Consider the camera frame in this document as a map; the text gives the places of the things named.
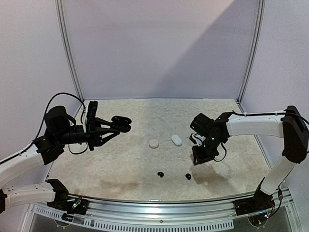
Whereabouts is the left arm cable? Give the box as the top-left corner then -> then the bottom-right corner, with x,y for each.
0,93 -> 87,165

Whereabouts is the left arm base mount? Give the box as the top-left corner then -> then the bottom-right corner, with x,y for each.
47,194 -> 90,215

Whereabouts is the white earbud charging case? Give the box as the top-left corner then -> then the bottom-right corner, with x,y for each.
171,134 -> 183,146

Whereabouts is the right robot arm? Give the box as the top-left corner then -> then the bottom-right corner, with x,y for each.
190,105 -> 309,211

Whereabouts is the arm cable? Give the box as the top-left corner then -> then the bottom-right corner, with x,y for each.
0,93 -> 87,165
213,110 -> 309,162

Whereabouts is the right aluminium frame post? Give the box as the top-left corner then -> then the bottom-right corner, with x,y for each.
236,0 -> 265,104

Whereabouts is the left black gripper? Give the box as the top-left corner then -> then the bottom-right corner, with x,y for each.
56,117 -> 119,150

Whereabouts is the aluminium frame post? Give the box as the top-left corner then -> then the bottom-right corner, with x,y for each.
236,0 -> 265,104
55,0 -> 84,100

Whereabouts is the black earbud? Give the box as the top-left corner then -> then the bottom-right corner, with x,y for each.
157,172 -> 164,178
185,174 -> 192,180

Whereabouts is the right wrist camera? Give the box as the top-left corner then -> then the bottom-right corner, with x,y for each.
189,133 -> 205,146

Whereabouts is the black earbud charging case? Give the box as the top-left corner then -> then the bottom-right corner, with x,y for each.
111,116 -> 132,133

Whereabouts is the left aluminium frame post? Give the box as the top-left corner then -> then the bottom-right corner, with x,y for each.
55,0 -> 84,100

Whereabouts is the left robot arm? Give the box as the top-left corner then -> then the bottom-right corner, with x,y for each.
0,101 -> 132,215

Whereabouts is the aluminium front rail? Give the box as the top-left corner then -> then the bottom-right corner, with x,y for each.
22,188 -> 303,232

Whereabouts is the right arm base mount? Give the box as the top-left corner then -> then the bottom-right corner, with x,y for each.
233,192 -> 276,216

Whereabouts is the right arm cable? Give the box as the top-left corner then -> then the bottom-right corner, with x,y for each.
213,110 -> 309,162

